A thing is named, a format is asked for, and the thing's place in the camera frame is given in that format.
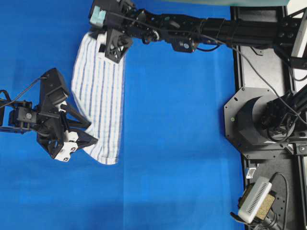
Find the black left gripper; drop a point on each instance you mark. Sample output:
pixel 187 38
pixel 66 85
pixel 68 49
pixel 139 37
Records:
pixel 109 14

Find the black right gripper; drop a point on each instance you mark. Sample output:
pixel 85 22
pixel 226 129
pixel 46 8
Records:
pixel 54 133

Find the white blue striped towel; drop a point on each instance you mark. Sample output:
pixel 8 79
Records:
pixel 98 86

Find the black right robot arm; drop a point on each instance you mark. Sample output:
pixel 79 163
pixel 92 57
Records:
pixel 23 116

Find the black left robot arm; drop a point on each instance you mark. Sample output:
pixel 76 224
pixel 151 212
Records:
pixel 216 31

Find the blue table cloth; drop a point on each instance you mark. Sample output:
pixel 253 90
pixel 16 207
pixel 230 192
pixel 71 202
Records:
pixel 176 170

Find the grey ventilated mini computer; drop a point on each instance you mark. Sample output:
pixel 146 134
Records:
pixel 254 199

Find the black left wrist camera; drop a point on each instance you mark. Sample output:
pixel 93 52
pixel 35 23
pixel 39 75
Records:
pixel 117 44

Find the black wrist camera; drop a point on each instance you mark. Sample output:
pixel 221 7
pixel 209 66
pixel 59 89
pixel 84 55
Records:
pixel 117 44
pixel 53 91

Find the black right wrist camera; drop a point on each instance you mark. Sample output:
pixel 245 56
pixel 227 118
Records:
pixel 53 91

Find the black mounting rail plate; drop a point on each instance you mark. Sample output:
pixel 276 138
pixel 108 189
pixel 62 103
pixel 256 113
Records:
pixel 261 74

